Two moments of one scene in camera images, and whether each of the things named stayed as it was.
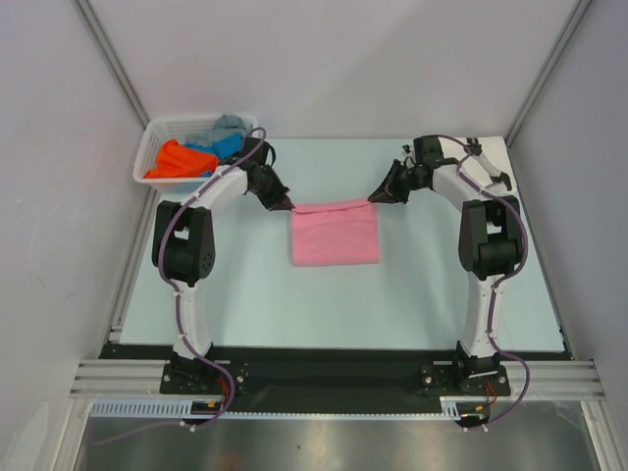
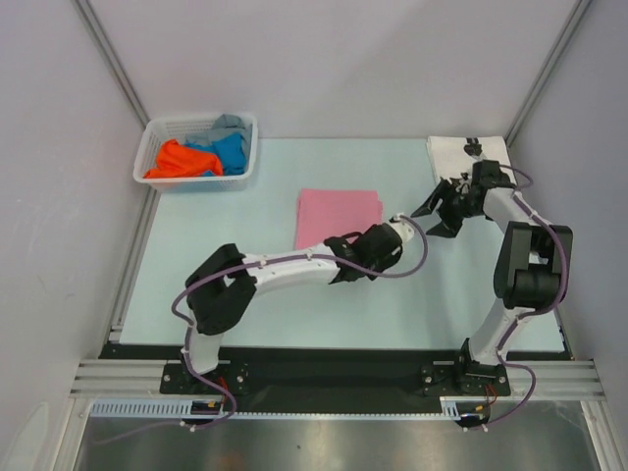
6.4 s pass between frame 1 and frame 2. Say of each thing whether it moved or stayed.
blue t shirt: stayed
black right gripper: moved
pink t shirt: moved
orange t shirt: stayed
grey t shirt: stayed
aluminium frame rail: stayed
